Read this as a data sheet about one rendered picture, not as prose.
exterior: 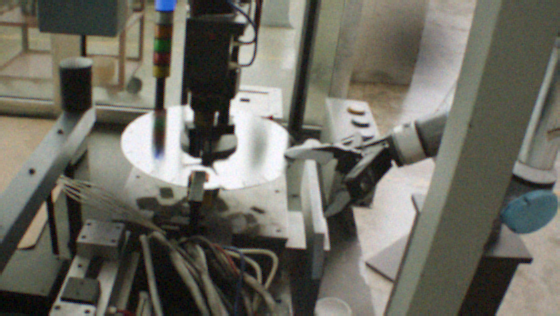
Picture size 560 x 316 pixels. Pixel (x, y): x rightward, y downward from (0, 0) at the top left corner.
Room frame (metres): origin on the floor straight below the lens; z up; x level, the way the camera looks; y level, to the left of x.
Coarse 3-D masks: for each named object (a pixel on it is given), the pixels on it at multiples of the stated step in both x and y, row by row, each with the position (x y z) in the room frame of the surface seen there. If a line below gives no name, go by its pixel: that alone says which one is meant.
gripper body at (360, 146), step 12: (360, 132) 0.95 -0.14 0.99; (348, 144) 0.93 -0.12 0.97; (360, 144) 0.90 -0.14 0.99; (372, 144) 0.93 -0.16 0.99; (384, 144) 0.91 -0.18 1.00; (348, 156) 0.88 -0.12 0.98; (360, 156) 0.88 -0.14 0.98; (396, 156) 0.86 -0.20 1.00; (336, 168) 0.88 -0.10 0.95; (348, 168) 0.88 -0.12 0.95
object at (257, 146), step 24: (144, 120) 0.96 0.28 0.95; (168, 120) 0.98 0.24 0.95; (240, 120) 1.02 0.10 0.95; (264, 120) 1.04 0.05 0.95; (144, 144) 0.87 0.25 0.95; (168, 144) 0.88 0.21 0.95; (240, 144) 0.92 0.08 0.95; (264, 144) 0.93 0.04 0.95; (288, 144) 0.95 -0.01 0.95; (144, 168) 0.78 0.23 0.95; (168, 168) 0.79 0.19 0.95; (192, 168) 0.81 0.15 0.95; (216, 168) 0.82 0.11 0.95; (240, 168) 0.83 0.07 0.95; (264, 168) 0.84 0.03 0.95; (288, 168) 0.85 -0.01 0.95
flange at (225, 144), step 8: (184, 136) 0.90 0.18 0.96; (216, 136) 0.90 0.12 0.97; (224, 136) 0.92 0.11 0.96; (232, 136) 0.93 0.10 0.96; (184, 144) 0.87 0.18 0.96; (208, 144) 0.88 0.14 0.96; (216, 144) 0.88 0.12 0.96; (224, 144) 0.89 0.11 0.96; (232, 144) 0.90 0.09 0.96; (208, 152) 0.86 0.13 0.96; (216, 152) 0.86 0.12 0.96; (224, 152) 0.87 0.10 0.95
